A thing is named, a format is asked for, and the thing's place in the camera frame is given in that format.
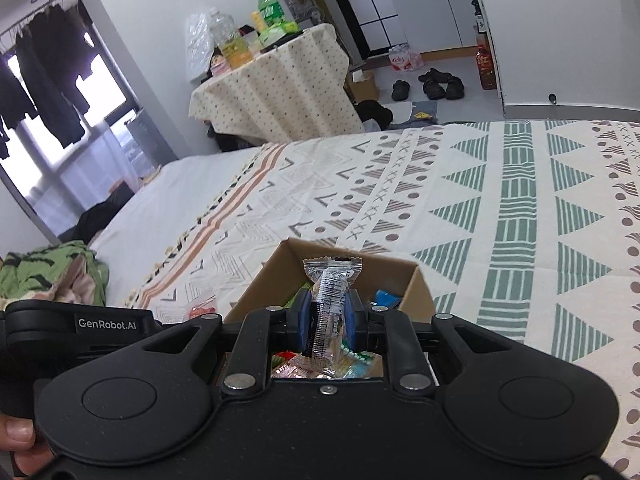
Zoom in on blue orange snack packet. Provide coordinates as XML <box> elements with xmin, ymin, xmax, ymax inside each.
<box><xmin>370</xmin><ymin>289</ymin><xmax>402</xmax><ymax>310</ymax></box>

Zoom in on blue green snack packet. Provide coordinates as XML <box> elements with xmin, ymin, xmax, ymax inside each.
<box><xmin>335</xmin><ymin>342</ymin><xmax>383</xmax><ymax>379</ymax></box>

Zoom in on clear nut bar packet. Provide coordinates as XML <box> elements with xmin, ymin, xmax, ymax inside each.
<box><xmin>303</xmin><ymin>256</ymin><xmax>362</xmax><ymax>370</ymax></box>

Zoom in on red candy packet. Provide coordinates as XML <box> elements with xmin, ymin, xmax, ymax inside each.
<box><xmin>188</xmin><ymin>301</ymin><xmax>217</xmax><ymax>320</ymax></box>

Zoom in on left hand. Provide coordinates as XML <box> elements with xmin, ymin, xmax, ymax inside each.
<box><xmin>0</xmin><ymin>414</ymin><xmax>53</xmax><ymax>476</ymax></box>

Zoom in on cardboard box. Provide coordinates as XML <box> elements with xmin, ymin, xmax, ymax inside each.
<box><xmin>223</xmin><ymin>237</ymin><xmax>437</xmax><ymax>380</ymax></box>

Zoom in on green camouflage cloth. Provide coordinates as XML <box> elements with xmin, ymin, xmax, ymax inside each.
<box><xmin>1</xmin><ymin>240</ymin><xmax>110</xmax><ymax>311</ymax></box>

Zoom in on patterned bed cover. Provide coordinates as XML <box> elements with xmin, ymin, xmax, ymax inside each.
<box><xmin>91</xmin><ymin>120</ymin><xmax>639</xmax><ymax>478</ymax></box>

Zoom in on small cardboard box floor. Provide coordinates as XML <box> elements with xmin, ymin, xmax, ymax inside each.
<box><xmin>347</xmin><ymin>70</ymin><xmax>380</xmax><ymax>103</ymax></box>

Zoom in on dotted tablecloth table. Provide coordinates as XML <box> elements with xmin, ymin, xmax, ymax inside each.
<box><xmin>189</xmin><ymin>24</ymin><xmax>364</xmax><ymax>143</ymax></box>

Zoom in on black shoe pair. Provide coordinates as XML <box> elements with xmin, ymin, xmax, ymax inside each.
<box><xmin>419</xmin><ymin>68</ymin><xmax>465</xmax><ymax>101</ymax></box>

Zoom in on water bottle pack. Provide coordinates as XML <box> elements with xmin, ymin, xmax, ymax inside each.
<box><xmin>388</xmin><ymin>44</ymin><xmax>424</xmax><ymax>72</ymax></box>

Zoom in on red drink bottle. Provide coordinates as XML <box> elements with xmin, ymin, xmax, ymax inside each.
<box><xmin>475</xmin><ymin>32</ymin><xmax>498</xmax><ymax>90</ymax></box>

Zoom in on hanging dark clothes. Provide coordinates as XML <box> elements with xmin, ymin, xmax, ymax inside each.
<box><xmin>1</xmin><ymin>4</ymin><xmax>98</xmax><ymax>159</ymax></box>

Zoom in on green soda bottle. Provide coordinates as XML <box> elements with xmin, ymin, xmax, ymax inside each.
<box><xmin>258</xmin><ymin>0</ymin><xmax>285</xmax><ymax>27</ymax></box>

